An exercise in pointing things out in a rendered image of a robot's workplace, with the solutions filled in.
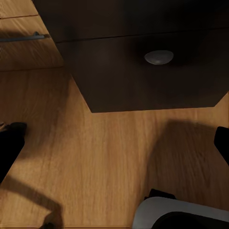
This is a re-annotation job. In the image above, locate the swivel chair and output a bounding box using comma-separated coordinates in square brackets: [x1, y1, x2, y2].
[0, 121, 56, 229]

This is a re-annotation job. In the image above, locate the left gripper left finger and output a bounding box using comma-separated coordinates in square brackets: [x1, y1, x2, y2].
[0, 127, 25, 184]

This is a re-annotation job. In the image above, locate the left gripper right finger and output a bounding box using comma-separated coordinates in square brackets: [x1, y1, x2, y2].
[214, 127, 229, 165]

